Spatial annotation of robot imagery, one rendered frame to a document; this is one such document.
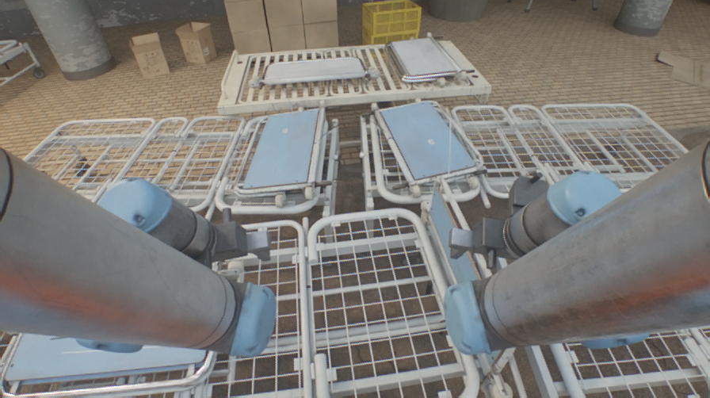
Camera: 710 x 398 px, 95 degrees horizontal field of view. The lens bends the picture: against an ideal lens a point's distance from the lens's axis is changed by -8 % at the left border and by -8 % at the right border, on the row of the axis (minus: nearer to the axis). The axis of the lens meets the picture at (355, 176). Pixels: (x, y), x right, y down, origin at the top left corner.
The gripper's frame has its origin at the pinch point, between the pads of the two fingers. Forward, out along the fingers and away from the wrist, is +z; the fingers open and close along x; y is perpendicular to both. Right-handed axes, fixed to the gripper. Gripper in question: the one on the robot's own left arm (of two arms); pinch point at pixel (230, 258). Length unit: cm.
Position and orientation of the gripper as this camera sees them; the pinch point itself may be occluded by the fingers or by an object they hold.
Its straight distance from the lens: 73.4
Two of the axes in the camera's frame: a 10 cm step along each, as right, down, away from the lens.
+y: -1.9, -8.9, 4.2
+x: -9.8, 2.0, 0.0
